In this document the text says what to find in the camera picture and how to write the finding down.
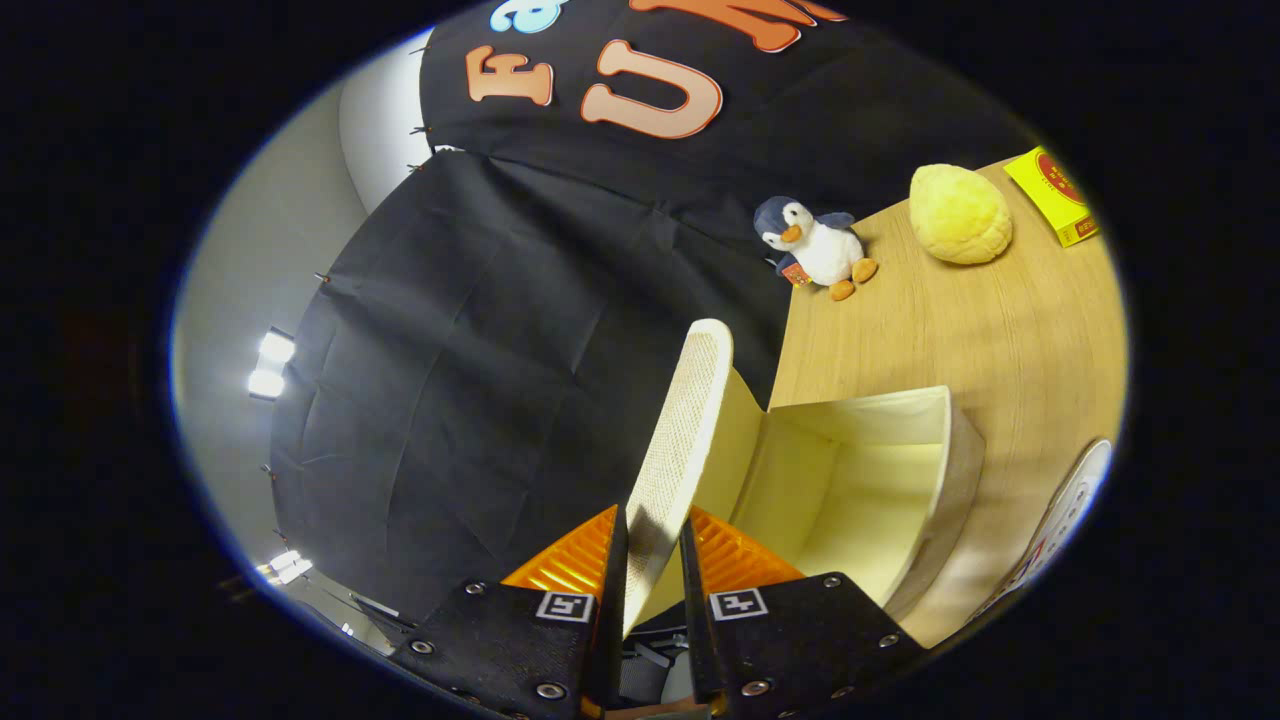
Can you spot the yellow round plush cushion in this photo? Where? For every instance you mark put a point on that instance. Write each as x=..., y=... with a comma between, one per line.
x=960, y=215

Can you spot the ceiling light panel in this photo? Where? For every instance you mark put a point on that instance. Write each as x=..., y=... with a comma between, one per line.
x=270, y=365

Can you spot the yellow book with red circle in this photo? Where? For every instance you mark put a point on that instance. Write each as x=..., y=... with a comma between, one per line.
x=1050, y=195

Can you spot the penguin plush toy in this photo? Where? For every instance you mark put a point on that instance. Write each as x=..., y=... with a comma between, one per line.
x=825, y=250

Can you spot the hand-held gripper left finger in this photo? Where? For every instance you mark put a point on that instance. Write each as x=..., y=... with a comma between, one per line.
x=612, y=600

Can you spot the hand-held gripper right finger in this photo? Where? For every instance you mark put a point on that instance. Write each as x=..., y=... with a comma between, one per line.
x=695, y=600

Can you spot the cream fabric storage box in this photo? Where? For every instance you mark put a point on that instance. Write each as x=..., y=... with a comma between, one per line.
x=860, y=500

